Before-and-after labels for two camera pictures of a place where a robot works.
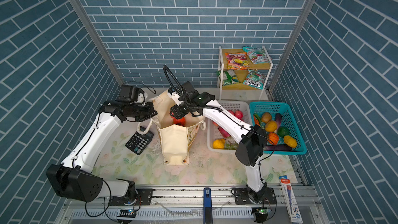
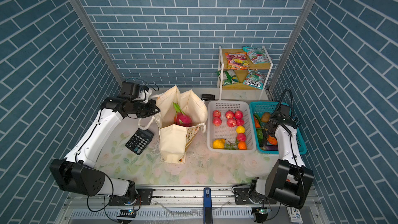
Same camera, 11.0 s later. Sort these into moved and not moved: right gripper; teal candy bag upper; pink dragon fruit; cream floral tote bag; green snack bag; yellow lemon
Moved: right gripper; pink dragon fruit
Not moved: yellow lemon; green snack bag; teal candy bag upper; cream floral tote bag
